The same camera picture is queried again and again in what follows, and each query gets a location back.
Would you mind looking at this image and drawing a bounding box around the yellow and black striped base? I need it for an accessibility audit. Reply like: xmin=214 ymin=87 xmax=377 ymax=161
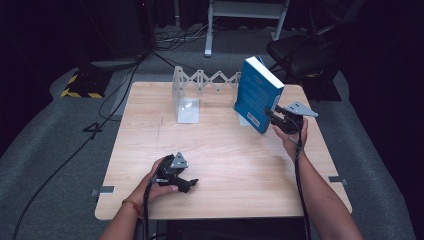
xmin=60 ymin=68 xmax=113 ymax=99

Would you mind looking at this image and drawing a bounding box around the red and gold bracelet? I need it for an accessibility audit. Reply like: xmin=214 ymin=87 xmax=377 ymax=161
xmin=121 ymin=198 xmax=143 ymax=216

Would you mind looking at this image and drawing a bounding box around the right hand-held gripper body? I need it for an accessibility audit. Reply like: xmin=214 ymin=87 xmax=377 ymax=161
xmin=279 ymin=101 xmax=319 ymax=135

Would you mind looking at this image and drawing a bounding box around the long black floor cable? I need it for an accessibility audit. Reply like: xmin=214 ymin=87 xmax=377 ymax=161
xmin=11 ymin=56 xmax=145 ymax=240

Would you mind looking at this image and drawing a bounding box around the bundle of floor cables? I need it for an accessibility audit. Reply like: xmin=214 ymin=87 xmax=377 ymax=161
xmin=151 ymin=23 xmax=214 ymax=52

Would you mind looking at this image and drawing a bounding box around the white metal stand frame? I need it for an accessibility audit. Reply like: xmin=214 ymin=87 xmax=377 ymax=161
xmin=203 ymin=0 xmax=291 ymax=58

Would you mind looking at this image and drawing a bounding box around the black chair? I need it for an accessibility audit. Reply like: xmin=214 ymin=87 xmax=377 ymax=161
xmin=265 ymin=19 xmax=354 ymax=84

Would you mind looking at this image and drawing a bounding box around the right hand-held gripper cable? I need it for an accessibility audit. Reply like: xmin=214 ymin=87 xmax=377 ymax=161
xmin=292 ymin=121 xmax=313 ymax=240

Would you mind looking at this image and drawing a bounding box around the person's right hand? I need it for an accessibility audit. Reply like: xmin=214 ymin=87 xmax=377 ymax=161
xmin=272 ymin=118 xmax=309 ymax=161

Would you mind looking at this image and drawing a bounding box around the person's left hand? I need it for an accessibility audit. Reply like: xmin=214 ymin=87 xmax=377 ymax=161
xmin=129 ymin=157 xmax=179 ymax=208

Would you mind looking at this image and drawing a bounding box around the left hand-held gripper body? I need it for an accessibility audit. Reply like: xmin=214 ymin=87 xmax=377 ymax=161
xmin=155 ymin=151 xmax=190 ymax=193

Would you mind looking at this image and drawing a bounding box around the grey expandable metal bookend rack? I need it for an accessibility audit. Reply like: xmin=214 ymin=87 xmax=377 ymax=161
xmin=171 ymin=65 xmax=254 ymax=128

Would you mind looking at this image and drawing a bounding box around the left hand-held gripper cable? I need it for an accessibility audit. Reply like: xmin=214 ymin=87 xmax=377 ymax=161
xmin=142 ymin=179 xmax=155 ymax=240

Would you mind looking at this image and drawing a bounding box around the grey stand base plate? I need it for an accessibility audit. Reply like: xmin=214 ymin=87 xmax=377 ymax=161
xmin=90 ymin=57 xmax=143 ymax=70

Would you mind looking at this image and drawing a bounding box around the hand-held gripper cable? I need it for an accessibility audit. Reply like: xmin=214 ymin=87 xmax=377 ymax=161
xmin=142 ymin=179 xmax=155 ymax=240
xmin=292 ymin=121 xmax=313 ymax=240

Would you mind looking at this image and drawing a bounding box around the blue book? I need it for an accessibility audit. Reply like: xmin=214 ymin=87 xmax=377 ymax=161
xmin=233 ymin=55 xmax=285 ymax=135

